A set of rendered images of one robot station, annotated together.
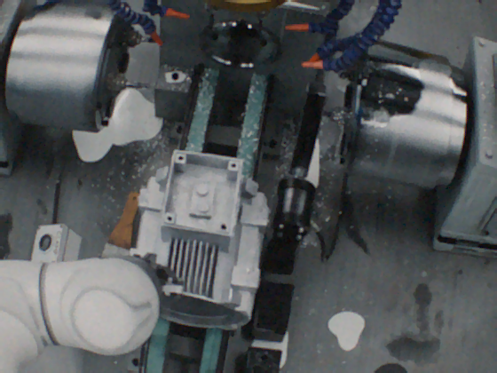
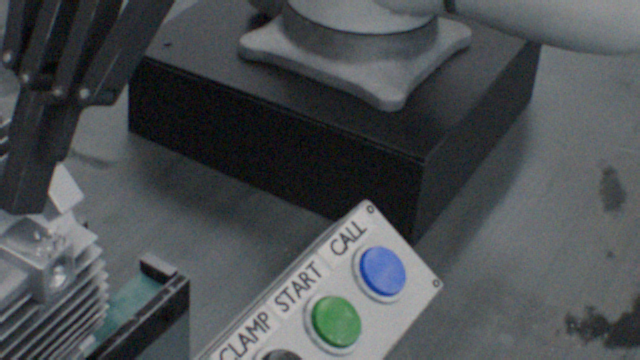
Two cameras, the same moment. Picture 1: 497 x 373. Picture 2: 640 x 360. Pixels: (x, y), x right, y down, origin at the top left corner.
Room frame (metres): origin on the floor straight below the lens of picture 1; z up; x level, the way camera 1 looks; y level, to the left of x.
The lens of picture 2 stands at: (0.80, 0.48, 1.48)
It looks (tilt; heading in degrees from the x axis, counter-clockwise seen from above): 37 degrees down; 206
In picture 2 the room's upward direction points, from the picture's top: 6 degrees clockwise
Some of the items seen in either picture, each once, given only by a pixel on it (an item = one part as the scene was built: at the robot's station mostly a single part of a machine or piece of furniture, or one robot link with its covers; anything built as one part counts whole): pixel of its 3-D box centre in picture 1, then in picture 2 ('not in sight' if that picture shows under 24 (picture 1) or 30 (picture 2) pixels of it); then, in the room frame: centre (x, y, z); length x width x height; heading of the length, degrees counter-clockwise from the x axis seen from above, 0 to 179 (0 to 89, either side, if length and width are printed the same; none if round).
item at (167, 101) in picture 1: (175, 91); not in sight; (0.89, 0.16, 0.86); 0.07 x 0.06 x 0.12; 88
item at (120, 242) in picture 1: (120, 241); not in sight; (0.60, 0.22, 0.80); 0.21 x 0.05 x 0.01; 171
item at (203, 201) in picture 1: (201, 202); not in sight; (0.56, 0.06, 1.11); 0.12 x 0.11 x 0.07; 0
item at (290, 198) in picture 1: (322, 141); not in sight; (0.79, -0.12, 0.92); 0.45 x 0.13 x 0.24; 178
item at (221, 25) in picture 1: (239, 45); not in sight; (0.91, 0.05, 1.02); 0.15 x 0.02 x 0.15; 88
